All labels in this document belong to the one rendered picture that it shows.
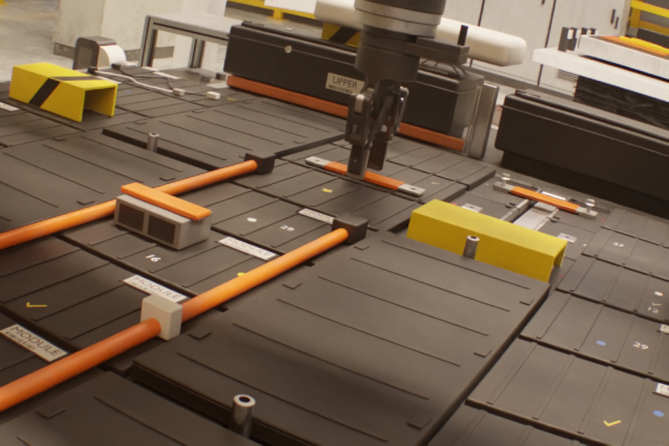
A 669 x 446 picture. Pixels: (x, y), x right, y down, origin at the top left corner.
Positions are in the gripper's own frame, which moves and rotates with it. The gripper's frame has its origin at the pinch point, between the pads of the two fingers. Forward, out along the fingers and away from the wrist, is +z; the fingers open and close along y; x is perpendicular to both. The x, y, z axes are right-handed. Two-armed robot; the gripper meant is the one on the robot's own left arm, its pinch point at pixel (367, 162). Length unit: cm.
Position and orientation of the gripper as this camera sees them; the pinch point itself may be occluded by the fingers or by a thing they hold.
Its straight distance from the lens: 111.0
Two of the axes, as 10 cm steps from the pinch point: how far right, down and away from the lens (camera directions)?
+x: 9.0, 2.7, -3.3
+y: -3.8, 1.8, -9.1
